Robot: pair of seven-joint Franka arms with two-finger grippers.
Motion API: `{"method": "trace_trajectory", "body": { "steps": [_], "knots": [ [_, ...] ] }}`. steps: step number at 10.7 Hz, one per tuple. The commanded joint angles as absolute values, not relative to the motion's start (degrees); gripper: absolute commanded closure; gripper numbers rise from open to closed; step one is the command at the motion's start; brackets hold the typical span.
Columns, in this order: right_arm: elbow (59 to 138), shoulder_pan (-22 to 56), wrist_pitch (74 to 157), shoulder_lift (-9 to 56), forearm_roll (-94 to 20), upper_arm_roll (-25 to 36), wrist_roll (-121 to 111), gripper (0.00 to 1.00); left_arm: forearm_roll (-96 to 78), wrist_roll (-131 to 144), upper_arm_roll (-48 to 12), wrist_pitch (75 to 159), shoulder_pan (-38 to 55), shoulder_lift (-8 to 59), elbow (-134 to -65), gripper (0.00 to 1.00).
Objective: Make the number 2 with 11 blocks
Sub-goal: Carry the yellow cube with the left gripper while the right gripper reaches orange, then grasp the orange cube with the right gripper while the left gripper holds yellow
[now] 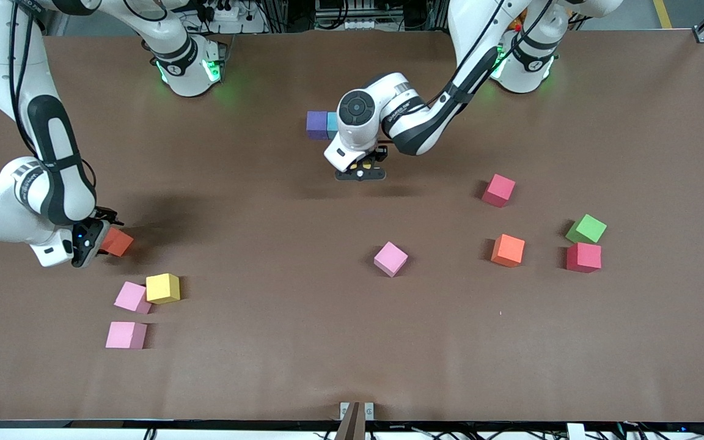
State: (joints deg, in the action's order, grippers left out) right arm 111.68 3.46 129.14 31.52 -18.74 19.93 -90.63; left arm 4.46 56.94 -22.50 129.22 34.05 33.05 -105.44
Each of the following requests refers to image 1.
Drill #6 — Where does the red foam cube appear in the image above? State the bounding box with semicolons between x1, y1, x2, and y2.
566;242;603;274
482;174;517;208

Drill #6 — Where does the pink foam cube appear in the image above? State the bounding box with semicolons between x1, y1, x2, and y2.
114;281;153;315
105;321;148;350
373;241;409;278

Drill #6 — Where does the white power strip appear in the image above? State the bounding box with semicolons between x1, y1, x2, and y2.
202;0;262;21

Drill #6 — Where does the brown table cover sheet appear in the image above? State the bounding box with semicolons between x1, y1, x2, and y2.
0;29;704;422

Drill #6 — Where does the purple foam cube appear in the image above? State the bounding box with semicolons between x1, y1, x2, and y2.
306;111;328;141

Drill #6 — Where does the orange foam cube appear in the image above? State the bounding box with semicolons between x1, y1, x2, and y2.
100;227;134;257
490;233;526;268

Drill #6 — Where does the brown tapered strip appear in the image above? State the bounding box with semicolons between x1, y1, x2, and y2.
334;401;367;440

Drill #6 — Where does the grey metal mounting bracket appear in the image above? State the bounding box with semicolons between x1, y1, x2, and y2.
340;401;375;421

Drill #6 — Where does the green foam cube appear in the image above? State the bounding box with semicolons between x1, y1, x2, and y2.
565;213;608;245

